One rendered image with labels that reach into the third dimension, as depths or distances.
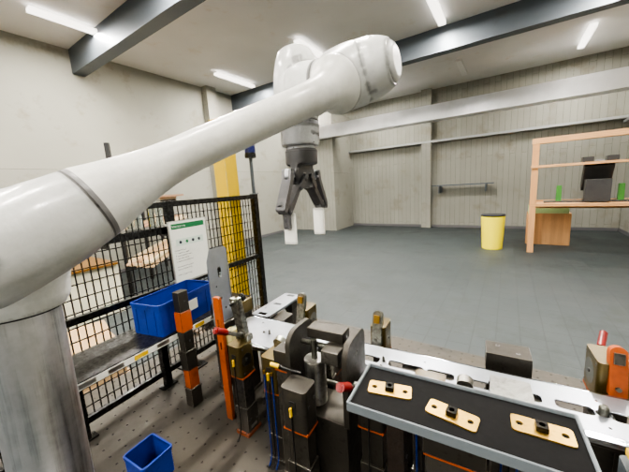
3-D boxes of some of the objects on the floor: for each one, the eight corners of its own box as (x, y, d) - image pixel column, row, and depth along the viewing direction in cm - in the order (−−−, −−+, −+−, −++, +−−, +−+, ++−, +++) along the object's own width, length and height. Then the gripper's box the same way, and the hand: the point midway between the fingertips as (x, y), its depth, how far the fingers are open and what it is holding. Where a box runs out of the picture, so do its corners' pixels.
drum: (503, 251, 613) (504, 215, 601) (477, 249, 641) (478, 214, 629) (504, 246, 650) (506, 213, 637) (481, 244, 678) (482, 213, 665)
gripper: (283, 140, 56) (291, 250, 59) (337, 150, 77) (341, 230, 80) (253, 145, 59) (262, 248, 63) (313, 154, 81) (317, 230, 84)
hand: (306, 234), depth 71 cm, fingers open, 13 cm apart
